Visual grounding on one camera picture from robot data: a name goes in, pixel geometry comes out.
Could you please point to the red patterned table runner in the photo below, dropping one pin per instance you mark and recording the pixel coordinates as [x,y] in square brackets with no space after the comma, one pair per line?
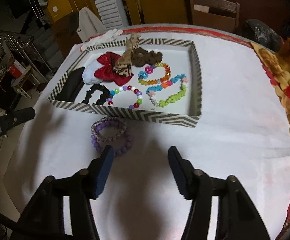
[192,31]

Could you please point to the metal stair railing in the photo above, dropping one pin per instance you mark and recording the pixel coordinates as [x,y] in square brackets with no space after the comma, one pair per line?
[23,60]

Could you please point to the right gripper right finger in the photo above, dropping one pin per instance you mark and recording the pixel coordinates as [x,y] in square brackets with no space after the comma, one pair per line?
[183,172]

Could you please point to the black scrunchie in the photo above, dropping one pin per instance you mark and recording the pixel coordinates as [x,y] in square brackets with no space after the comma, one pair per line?
[97,94]

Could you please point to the white fluffy scrunchie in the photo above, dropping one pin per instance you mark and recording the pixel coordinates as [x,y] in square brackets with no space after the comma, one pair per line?
[88,74]

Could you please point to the black white striped tray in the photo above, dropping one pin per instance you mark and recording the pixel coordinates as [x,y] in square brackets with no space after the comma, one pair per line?
[184,86]

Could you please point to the wooden chair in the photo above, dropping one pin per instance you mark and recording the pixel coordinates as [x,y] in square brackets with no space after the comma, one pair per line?
[217,14]

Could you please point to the leopard print bow clip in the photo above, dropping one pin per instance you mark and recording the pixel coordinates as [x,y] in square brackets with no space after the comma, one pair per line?
[122,66]

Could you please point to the red satin bow clip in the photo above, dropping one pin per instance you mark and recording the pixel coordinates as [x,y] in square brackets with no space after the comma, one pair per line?
[106,72]

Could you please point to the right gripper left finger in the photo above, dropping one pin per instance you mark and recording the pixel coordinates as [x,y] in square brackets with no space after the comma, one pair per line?
[100,169]

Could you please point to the white table cloth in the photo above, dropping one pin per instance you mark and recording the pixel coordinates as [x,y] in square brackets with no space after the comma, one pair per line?
[243,130]

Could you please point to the dark round headboard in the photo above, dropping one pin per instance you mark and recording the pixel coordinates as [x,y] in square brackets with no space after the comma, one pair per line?
[271,12]

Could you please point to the white louvered door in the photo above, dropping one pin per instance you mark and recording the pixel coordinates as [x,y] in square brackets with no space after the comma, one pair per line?
[112,13]

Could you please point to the white cotton glove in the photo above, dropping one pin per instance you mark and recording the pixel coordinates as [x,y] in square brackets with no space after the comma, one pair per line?
[110,35]

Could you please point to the black plastic bag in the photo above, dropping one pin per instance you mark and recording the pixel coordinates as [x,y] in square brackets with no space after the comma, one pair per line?
[257,31]

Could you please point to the brown scrunchie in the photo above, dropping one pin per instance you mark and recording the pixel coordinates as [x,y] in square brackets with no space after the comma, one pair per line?
[140,57]

